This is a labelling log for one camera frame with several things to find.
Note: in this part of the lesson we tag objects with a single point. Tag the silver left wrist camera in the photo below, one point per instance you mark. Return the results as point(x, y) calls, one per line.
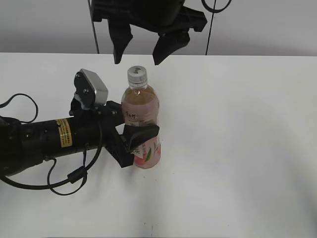
point(90, 92)

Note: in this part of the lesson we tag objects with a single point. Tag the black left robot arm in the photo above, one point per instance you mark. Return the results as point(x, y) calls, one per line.
point(26, 145)

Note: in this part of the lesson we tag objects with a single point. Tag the white bottle cap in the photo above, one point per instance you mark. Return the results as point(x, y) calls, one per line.
point(137, 75)

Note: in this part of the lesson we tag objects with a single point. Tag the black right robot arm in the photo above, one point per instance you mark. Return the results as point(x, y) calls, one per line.
point(170, 19)

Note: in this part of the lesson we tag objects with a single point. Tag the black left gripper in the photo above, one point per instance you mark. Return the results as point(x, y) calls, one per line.
point(97, 127)

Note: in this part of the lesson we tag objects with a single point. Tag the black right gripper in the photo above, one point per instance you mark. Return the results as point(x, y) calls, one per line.
point(170, 17)

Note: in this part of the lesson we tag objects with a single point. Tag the pink oolong tea bottle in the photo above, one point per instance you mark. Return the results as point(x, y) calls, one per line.
point(140, 106)

